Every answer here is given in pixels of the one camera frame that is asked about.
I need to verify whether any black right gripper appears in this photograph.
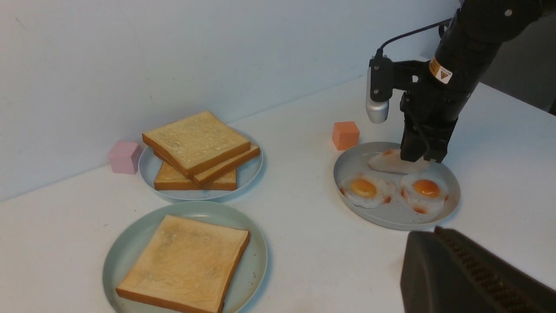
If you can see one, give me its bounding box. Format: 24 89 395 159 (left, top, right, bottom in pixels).
400 80 471 163

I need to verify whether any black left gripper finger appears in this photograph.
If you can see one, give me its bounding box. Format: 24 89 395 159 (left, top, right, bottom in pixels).
400 226 556 313

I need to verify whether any fried egg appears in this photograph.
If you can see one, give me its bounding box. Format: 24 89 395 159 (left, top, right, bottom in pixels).
367 149 430 174
339 173 397 209
399 173 449 214

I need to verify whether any toast slice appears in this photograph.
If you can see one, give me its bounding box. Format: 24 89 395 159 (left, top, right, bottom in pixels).
116 215 250 313
142 111 252 178
154 161 238 190
155 144 260 186

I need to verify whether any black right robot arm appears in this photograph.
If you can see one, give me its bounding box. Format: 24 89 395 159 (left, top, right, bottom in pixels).
394 0 555 163

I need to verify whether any grey egg plate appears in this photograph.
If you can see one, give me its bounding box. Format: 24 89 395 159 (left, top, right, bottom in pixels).
333 141 461 230

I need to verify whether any orange cube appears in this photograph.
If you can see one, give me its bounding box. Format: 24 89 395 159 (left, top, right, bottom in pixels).
332 121 360 151

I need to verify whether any grey bread plate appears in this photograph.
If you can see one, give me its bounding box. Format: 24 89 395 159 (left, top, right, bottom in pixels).
138 147 266 203

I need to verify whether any light green empty plate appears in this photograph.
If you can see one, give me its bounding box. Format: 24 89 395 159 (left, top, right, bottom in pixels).
103 201 272 313

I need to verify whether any pink cube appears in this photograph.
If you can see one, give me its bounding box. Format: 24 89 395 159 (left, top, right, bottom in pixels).
109 141 142 175

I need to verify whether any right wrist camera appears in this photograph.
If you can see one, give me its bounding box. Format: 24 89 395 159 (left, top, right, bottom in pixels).
365 51 426 123

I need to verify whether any right camera cable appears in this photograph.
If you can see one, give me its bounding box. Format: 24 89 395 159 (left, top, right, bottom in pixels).
376 17 453 59

